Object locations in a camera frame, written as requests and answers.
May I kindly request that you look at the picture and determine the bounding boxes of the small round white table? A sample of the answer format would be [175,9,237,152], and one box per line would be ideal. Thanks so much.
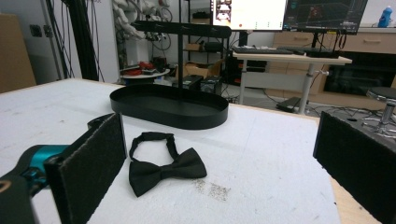
[120,68,172,86]

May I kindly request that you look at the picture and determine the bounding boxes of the dark computer monitor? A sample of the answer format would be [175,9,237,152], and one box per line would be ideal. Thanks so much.
[282,0,369,35]

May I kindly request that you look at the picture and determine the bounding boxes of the black stand with oval tray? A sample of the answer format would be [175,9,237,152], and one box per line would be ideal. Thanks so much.
[109,21,233,131]

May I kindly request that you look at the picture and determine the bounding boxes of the black flat device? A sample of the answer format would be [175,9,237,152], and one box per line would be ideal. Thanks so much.
[276,46,342,60]

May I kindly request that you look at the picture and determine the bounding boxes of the bright white computer monitor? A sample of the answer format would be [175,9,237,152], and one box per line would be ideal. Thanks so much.
[210,0,288,32]

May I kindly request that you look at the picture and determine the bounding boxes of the wooden cabinet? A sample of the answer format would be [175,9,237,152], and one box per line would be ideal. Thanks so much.
[264,27,396,110]

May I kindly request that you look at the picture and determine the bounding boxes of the brown cardboard panel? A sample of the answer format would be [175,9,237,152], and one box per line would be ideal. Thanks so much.
[0,12,37,94]

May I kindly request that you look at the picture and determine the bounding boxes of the round stool with chrome base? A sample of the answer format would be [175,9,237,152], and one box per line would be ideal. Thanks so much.
[362,86,396,139]

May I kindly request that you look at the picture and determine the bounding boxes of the red tool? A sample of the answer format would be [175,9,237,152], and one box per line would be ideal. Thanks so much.
[124,61,157,77]

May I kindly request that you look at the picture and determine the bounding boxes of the black metal shelf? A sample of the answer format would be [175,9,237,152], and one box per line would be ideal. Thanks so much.
[178,0,232,63]

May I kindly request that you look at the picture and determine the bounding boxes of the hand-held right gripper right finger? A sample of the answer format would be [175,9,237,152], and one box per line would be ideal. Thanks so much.
[312,110,396,224]

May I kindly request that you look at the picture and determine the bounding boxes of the black bow tie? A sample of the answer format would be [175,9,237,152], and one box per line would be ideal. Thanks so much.
[128,131,208,198]

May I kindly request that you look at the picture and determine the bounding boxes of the black power strip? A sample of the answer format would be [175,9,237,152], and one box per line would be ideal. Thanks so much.
[276,96,303,114]

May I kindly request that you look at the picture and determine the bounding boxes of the black pole with cables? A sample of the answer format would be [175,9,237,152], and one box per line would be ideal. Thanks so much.
[46,0,101,82]

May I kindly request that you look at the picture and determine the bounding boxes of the black keyboard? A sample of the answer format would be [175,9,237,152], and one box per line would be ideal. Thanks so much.
[233,46,295,56]

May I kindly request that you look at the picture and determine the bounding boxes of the beige desk with white legs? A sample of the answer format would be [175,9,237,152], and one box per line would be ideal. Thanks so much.
[233,50,353,116]

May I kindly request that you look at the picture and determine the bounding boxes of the open cardboard box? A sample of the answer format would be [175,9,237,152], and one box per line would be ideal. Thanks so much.
[176,59,225,80]

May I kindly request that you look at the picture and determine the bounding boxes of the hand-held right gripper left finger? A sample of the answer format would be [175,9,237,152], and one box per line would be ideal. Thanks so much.
[43,112,128,224]

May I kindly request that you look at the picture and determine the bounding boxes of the black boxes on floor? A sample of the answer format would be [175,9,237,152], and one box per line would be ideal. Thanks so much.
[172,74,223,96]

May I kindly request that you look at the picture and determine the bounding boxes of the blue bottle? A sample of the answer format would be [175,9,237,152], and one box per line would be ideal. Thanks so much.
[377,5,394,29]

